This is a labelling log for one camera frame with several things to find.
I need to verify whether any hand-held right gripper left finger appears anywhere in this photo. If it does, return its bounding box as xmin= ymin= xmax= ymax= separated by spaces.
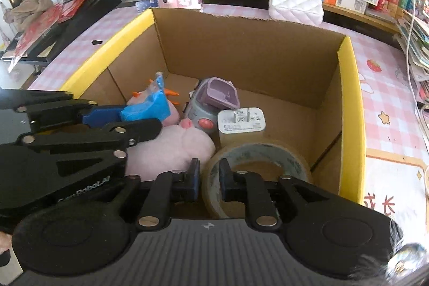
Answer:
xmin=110 ymin=158 xmax=202 ymax=230

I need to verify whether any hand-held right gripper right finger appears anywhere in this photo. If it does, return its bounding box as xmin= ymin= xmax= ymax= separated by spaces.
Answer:
xmin=219 ymin=159 xmax=339 ymax=230

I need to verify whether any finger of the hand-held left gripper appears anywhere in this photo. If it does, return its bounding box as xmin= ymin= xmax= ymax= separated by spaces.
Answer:
xmin=15 ymin=90 xmax=126 ymax=133
xmin=18 ymin=119 xmax=163 ymax=189

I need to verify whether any pink plush toy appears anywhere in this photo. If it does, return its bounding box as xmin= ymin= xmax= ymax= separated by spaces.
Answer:
xmin=125 ymin=87 xmax=216 ymax=181

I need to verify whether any blue packet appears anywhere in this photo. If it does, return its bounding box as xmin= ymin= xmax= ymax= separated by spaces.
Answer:
xmin=120 ymin=72 xmax=168 ymax=122

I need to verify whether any packing tape roll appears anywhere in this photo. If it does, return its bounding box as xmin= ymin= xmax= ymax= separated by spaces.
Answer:
xmin=201 ymin=140 xmax=313 ymax=220

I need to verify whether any white charger plug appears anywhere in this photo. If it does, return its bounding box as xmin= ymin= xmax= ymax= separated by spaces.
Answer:
xmin=217 ymin=107 xmax=266 ymax=139

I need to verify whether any grey purple toy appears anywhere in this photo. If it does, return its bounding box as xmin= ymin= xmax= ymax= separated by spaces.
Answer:
xmin=184 ymin=78 xmax=239 ymax=133

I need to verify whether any yellow cardboard box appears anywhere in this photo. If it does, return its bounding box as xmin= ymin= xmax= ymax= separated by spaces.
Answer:
xmin=60 ymin=6 xmax=367 ymax=218

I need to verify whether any brown board with black edge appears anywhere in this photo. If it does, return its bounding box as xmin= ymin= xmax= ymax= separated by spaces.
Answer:
xmin=2 ymin=35 xmax=60 ymax=64

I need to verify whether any large red paper pack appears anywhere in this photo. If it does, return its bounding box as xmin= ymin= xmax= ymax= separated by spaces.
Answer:
xmin=8 ymin=3 xmax=64 ymax=72

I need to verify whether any small red paper pack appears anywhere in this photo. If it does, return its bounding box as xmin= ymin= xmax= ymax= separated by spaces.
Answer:
xmin=58 ymin=0 xmax=90 ymax=23

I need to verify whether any black ribbed case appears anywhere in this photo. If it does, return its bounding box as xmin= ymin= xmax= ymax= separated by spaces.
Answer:
xmin=58 ymin=0 xmax=123 ymax=35

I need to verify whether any small spray bottle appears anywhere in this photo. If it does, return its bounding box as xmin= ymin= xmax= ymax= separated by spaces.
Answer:
xmin=135 ymin=0 xmax=158 ymax=11

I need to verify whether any beige towel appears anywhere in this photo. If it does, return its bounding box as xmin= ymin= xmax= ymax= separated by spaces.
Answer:
xmin=3 ymin=0 xmax=54 ymax=32

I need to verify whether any pink checkered tablecloth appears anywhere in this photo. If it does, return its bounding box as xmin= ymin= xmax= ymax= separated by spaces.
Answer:
xmin=28 ymin=3 xmax=429 ymax=233

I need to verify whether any white quilted bag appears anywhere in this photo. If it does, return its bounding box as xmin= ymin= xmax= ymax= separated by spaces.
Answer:
xmin=268 ymin=0 xmax=324 ymax=26

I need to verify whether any stack of papers and booklets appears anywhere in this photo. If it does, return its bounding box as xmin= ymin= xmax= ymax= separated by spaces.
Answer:
xmin=394 ymin=8 xmax=429 ymax=102

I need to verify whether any grey fur keychain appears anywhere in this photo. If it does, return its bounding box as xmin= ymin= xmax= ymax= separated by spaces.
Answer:
xmin=389 ymin=216 xmax=429 ymax=286

